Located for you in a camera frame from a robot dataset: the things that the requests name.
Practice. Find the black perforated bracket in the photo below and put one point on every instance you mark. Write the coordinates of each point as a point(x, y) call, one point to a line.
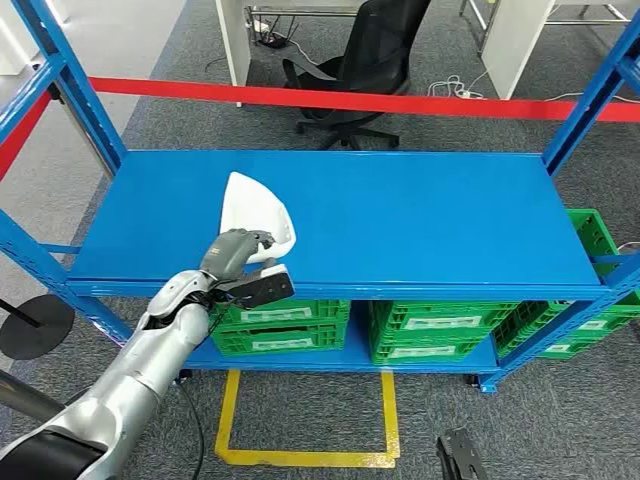
point(460, 457)

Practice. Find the black office chair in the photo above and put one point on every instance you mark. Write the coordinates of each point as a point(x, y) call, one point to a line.
point(370, 46)

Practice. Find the black round stanchion base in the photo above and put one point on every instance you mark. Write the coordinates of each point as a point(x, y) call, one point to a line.
point(45, 331)

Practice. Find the yellow floor tape outline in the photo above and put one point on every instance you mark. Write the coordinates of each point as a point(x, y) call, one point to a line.
point(389, 417)

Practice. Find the red barrier belt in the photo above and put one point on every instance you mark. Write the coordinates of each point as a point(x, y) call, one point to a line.
point(20, 136)
point(350, 100)

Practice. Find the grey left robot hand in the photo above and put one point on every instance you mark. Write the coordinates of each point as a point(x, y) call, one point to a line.
point(227, 255)

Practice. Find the blue steel shelf rack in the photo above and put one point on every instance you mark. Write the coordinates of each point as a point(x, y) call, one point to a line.
point(400, 218)

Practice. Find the black wifi router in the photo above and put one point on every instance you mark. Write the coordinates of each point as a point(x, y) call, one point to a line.
point(275, 36)

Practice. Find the white curved plastic part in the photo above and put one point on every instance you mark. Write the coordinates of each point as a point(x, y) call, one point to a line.
point(255, 205)

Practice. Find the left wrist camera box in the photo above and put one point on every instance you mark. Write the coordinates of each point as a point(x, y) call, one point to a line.
point(265, 288)

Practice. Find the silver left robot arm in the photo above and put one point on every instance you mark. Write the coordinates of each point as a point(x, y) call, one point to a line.
point(140, 371)

